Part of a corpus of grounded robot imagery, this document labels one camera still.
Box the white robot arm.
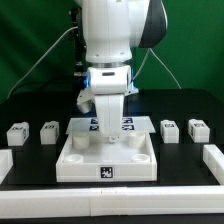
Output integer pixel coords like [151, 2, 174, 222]
[74, 0, 168, 141]

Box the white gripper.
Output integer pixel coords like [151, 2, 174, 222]
[88, 65, 131, 141]

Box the white square tabletop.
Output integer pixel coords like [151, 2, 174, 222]
[56, 131, 157, 182]

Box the black camera stand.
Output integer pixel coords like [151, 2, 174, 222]
[69, 7, 86, 77]

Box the white sheet with tags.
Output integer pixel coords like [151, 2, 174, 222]
[66, 116, 155, 134]

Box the white U-shaped obstacle fence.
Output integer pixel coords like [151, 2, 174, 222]
[0, 145, 224, 219]

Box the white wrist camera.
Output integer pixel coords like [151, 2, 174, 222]
[77, 88, 93, 114]

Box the white cable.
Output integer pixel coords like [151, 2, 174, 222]
[6, 26, 84, 100]

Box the black cable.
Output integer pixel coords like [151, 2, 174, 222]
[8, 76, 88, 99]

